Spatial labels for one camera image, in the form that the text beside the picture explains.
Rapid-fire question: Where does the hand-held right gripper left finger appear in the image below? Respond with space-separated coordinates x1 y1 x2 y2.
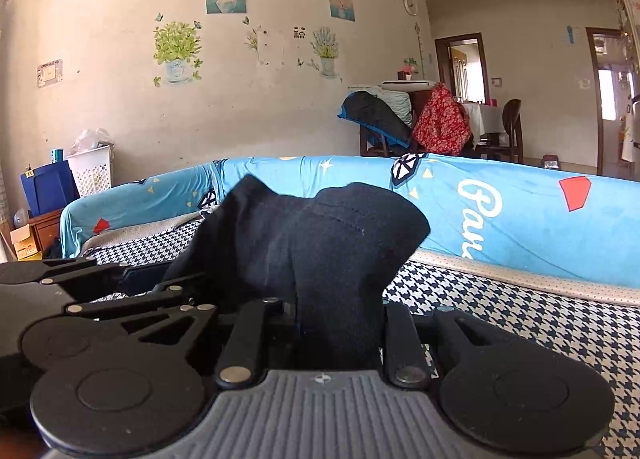
135 297 301 388

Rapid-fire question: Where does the low wooden cabinet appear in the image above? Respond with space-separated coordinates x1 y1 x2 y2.
25 209 64 256

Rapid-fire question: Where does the framed light switch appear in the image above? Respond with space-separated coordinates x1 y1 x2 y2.
37 59 63 88

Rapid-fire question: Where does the brown wooden door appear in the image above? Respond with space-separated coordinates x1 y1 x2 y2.
434 33 488 106

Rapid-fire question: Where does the green plant wall sticker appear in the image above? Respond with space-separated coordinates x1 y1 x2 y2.
152 21 203 87

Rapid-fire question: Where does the lavender pot wall sticker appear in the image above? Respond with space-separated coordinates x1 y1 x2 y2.
310 26 342 80

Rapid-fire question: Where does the black t-shirt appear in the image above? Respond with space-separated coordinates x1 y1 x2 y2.
162 174 432 370

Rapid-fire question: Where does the white laundry basket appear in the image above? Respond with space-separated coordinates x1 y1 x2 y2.
66 146 112 198

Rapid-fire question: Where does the dark wooden chair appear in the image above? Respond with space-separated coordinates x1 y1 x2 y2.
475 99 524 164

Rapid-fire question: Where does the blue printed sofa cover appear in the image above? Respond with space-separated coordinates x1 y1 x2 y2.
60 154 640 290

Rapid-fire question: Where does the houndstooth sofa mat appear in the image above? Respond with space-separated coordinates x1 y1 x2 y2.
80 211 640 459

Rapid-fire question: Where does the table with white cloth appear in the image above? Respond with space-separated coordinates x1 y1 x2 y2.
462 101 503 138

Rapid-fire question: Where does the cardboard box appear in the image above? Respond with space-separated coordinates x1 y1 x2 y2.
10 224 39 261

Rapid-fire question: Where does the wooden doorway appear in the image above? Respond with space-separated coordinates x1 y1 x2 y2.
586 28 640 176

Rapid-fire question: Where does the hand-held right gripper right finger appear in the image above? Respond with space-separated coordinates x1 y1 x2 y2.
382 304 502 388

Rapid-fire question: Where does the dark jacket blue lining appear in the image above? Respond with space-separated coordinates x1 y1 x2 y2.
337 90 413 150

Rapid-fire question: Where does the red floral cloth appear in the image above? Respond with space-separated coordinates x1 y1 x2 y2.
412 83 473 156

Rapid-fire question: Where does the clear plastic bag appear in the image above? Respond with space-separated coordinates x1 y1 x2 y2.
70 128 113 156

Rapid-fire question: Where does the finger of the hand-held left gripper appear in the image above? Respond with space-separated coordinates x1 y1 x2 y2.
0 258 174 298
63 274 207 320

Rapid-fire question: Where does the blue box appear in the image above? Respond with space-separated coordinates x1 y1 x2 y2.
20 159 77 218

